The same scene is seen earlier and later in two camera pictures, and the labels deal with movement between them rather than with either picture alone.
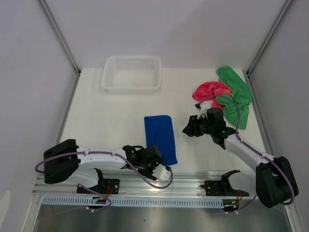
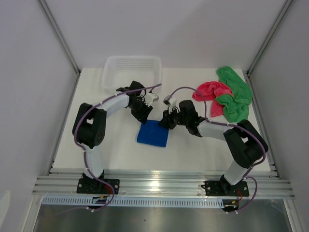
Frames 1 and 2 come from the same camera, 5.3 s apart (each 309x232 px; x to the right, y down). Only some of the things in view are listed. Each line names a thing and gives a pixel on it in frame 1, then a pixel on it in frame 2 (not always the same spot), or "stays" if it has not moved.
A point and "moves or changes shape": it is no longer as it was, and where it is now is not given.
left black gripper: (149, 173) → (142, 116)
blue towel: (159, 132) moves or changes shape
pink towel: (207, 89) stays
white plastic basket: (132, 75) stays
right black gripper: (191, 127) → (166, 121)
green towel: (241, 92) stays
